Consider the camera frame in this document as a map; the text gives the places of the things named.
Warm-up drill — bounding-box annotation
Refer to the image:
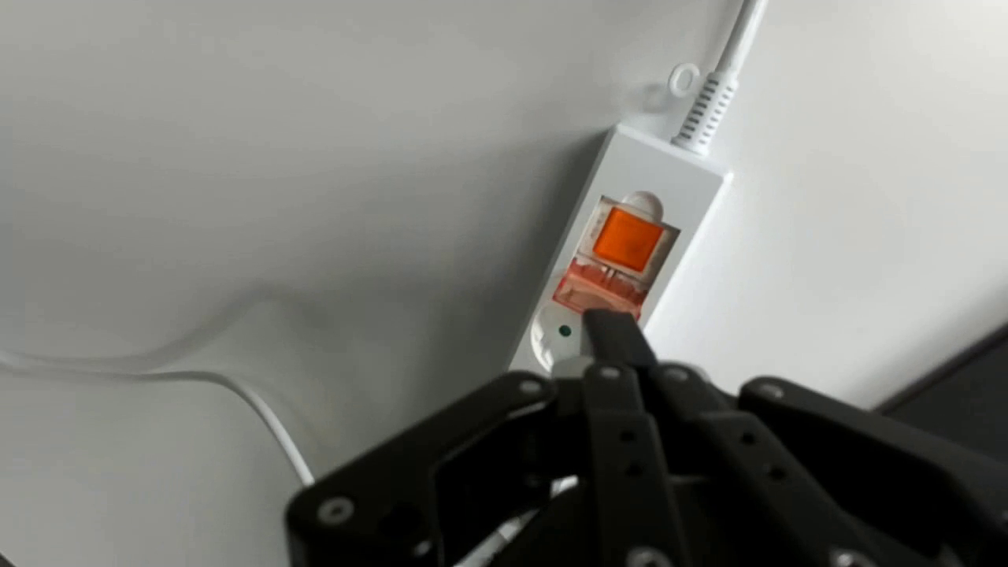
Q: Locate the thin white kettle cable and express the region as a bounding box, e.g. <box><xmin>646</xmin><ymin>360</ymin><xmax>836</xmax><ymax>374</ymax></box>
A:
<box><xmin>0</xmin><ymin>293</ymin><xmax>320</xmax><ymax>488</ymax></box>

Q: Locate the white extension cord power strip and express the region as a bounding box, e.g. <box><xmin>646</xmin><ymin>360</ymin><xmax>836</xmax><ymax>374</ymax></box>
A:
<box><xmin>507</xmin><ymin>120</ymin><xmax>730</xmax><ymax>380</ymax></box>

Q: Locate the white power strip cable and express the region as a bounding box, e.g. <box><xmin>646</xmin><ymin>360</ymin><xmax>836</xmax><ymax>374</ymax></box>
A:
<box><xmin>666</xmin><ymin>0</ymin><xmax>771</xmax><ymax>164</ymax></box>

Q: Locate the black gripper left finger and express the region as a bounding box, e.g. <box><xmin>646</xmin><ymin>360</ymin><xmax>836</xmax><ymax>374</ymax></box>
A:
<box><xmin>283</xmin><ymin>308</ymin><xmax>676</xmax><ymax>567</ymax></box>

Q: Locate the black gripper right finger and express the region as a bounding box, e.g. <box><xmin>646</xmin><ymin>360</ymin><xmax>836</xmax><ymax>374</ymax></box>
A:
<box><xmin>615</xmin><ymin>308</ymin><xmax>1008</xmax><ymax>567</ymax></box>

